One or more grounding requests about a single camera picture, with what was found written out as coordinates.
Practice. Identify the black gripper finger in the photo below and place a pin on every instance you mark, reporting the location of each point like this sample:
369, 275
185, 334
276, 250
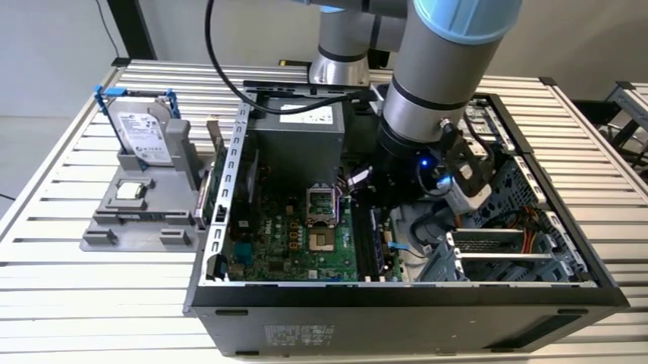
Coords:
362, 184

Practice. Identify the RAM stick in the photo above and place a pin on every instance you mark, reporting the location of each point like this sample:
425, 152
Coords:
142, 216
378, 239

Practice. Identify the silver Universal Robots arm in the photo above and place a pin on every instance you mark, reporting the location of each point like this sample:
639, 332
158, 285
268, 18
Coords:
436, 76

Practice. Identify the grey power supply unit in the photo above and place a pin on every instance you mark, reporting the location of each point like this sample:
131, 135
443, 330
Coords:
298, 151

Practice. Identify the CPU socket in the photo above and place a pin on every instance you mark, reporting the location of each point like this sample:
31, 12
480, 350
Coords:
322, 239

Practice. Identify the grey metal drive cage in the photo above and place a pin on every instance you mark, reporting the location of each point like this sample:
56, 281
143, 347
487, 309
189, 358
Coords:
481, 125

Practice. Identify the black case fan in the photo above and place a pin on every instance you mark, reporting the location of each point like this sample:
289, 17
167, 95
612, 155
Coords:
250, 197

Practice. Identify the green motherboard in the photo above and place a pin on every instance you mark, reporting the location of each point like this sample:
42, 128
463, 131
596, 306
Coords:
284, 261

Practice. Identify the grey metal disk bay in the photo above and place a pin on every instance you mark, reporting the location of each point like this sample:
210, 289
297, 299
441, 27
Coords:
496, 257

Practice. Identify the blue expansion slot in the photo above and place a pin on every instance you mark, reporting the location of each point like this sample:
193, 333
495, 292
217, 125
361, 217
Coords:
244, 253

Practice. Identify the black yellow-tipped bar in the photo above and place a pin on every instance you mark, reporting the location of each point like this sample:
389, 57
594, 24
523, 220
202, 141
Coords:
292, 62

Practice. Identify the grey parts rack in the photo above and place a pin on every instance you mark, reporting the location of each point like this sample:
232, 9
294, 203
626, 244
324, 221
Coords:
167, 197

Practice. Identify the black open PC case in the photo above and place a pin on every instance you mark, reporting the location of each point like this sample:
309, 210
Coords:
405, 330

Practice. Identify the silver CPU chip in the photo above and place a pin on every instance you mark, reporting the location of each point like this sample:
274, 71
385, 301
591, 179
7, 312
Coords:
130, 190

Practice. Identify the silver hard disk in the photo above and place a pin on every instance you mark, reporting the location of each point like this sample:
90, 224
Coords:
139, 132

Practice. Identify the graphics card with bracket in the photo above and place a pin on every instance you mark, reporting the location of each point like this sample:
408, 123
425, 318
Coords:
218, 151

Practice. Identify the blue disk carrier frame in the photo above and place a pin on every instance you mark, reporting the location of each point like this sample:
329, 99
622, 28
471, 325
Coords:
117, 91

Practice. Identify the black upright post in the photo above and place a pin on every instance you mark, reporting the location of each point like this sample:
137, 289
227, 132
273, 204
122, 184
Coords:
131, 30

